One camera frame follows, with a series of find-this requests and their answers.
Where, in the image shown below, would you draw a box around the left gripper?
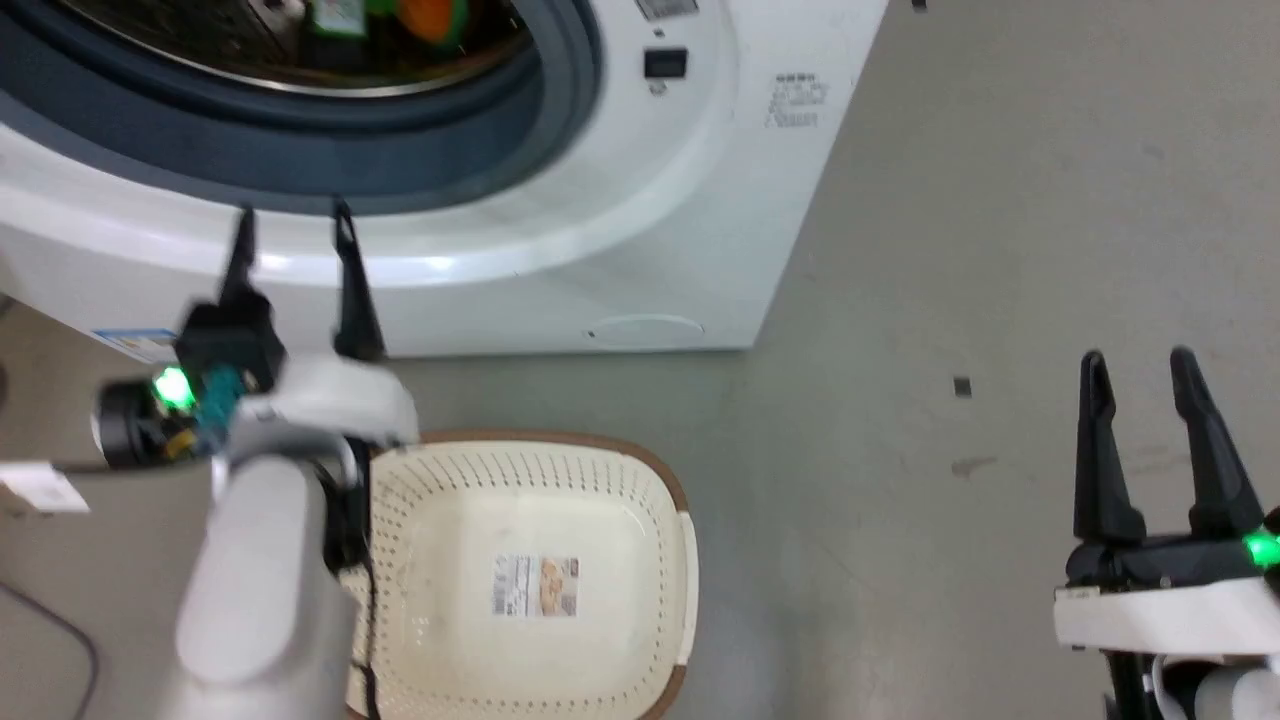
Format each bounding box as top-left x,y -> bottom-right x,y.
176,199 -> 421,459

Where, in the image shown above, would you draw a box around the cream perforated laundry basket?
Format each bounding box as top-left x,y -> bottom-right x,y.
338,430 -> 698,720

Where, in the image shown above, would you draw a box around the printed basket label sticker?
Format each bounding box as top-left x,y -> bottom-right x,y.
490,555 -> 581,619

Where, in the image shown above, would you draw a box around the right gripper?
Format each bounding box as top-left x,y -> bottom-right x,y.
1054,345 -> 1280,657

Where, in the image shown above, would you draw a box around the thin black floor cable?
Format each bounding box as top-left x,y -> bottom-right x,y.
0,580 -> 101,720

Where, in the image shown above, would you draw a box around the white front-load washing machine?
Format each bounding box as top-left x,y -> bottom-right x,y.
0,0 -> 890,364

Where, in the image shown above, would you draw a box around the white paper tag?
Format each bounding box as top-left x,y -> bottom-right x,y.
0,461 -> 92,515

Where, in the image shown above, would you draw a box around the green and white plush toy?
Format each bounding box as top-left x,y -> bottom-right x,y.
308,0 -> 367,38

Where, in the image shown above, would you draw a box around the orange and green plush toy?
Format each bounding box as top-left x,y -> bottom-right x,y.
366,0 -> 469,48

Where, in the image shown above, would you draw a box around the blue energy label sticker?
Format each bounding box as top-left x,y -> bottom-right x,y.
93,327 -> 187,365

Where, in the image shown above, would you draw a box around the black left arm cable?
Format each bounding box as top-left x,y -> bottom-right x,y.
318,440 -> 383,720

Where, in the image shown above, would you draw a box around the grey rubber door gasket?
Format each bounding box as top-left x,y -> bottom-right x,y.
0,0 -> 604,217

